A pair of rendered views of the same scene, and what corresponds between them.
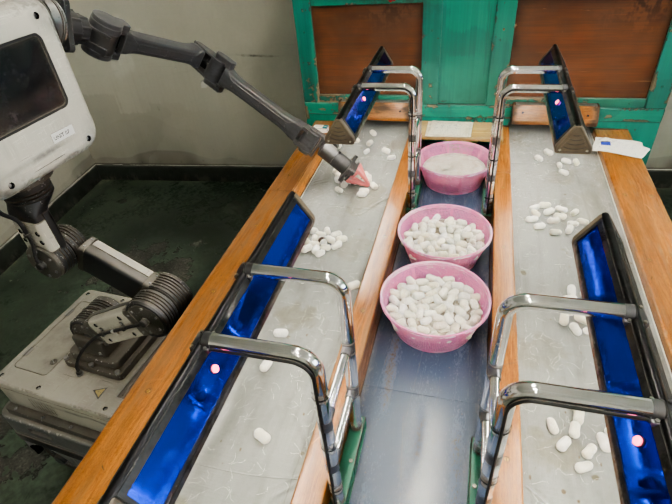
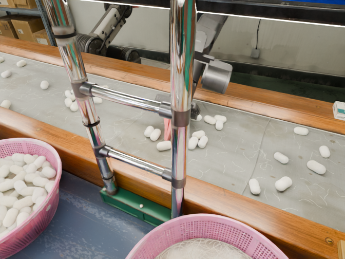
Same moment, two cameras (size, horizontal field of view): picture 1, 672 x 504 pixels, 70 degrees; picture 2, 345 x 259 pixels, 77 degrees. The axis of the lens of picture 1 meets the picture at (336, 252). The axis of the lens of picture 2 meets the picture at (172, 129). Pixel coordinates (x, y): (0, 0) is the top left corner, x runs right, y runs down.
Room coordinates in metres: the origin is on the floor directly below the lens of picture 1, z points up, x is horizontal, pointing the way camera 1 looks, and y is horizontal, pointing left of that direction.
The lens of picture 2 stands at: (1.49, -0.51, 1.11)
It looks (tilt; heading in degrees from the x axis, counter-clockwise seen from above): 40 degrees down; 97
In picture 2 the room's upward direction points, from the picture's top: straight up
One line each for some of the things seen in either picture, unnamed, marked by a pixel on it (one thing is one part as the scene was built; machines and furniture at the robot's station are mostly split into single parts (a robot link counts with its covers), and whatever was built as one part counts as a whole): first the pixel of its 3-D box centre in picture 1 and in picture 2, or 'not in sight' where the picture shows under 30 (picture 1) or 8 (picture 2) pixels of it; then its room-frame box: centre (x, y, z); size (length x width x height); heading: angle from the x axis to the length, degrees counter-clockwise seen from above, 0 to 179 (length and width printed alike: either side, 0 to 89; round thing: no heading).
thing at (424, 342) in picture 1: (433, 309); not in sight; (0.85, -0.23, 0.72); 0.27 x 0.27 x 0.10
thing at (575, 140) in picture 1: (562, 90); not in sight; (1.28, -0.67, 1.08); 0.62 x 0.08 x 0.07; 162
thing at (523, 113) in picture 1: (554, 113); not in sight; (1.68, -0.86, 0.83); 0.30 x 0.06 x 0.07; 72
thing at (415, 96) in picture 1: (390, 143); (157, 107); (1.43, -0.21, 0.90); 0.20 x 0.19 x 0.45; 162
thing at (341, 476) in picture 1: (295, 395); not in sight; (0.51, 0.09, 0.90); 0.20 x 0.19 x 0.45; 162
